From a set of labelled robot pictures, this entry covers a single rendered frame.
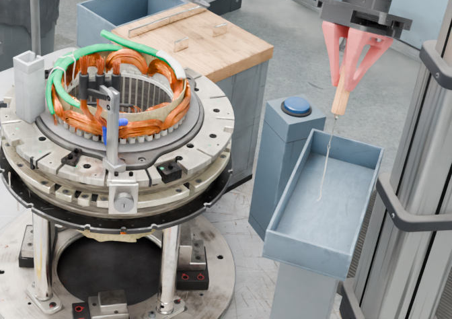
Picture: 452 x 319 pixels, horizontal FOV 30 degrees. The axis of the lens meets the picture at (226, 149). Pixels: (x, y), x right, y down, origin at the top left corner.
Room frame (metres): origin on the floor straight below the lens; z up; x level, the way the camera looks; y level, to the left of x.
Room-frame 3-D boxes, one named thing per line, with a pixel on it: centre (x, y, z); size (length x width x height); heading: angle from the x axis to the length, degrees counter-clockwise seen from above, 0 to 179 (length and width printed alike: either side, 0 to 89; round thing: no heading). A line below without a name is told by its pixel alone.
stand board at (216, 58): (1.26, 0.08, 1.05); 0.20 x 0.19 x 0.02; 50
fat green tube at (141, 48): (1.04, 0.13, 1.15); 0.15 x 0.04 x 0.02; 54
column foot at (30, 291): (0.88, 0.24, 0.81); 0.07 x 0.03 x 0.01; 46
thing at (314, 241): (0.90, -0.14, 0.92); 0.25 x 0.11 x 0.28; 166
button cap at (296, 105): (1.13, -0.10, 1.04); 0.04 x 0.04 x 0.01
